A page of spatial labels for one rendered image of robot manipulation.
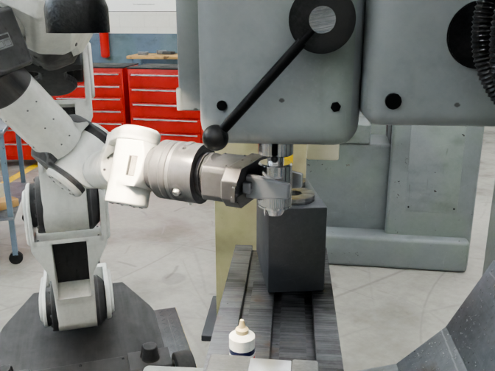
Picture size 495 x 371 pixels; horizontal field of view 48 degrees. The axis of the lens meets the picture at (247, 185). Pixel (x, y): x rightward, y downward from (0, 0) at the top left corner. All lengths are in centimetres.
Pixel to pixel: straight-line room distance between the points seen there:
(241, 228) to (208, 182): 189
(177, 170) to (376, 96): 30
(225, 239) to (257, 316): 159
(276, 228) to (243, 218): 150
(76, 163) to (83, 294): 59
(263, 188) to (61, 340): 112
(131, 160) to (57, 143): 26
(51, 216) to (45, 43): 49
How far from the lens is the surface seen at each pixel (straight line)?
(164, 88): 542
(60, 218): 142
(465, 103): 66
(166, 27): 998
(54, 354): 170
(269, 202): 76
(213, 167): 76
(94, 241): 146
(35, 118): 104
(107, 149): 93
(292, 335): 106
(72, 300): 160
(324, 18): 61
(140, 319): 181
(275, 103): 65
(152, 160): 81
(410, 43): 64
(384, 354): 272
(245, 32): 65
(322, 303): 117
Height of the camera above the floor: 146
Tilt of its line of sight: 17 degrees down
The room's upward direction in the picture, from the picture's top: straight up
